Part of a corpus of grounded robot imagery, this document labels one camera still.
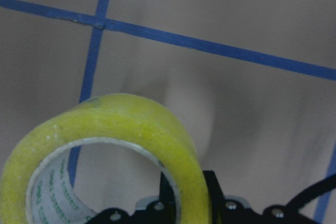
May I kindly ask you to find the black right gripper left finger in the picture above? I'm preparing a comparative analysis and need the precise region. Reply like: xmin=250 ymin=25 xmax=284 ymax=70
xmin=158 ymin=173 xmax=176 ymax=223

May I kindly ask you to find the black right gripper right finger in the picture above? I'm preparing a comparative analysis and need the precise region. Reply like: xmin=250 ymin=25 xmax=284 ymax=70
xmin=203 ymin=170 xmax=225 ymax=224

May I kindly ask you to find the yellow packing tape roll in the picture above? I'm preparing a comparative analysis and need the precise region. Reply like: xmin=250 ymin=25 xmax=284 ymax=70
xmin=1 ymin=94 xmax=212 ymax=223

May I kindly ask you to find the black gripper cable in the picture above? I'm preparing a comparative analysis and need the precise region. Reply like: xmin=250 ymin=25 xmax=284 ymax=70
xmin=285 ymin=174 xmax=336 ymax=209

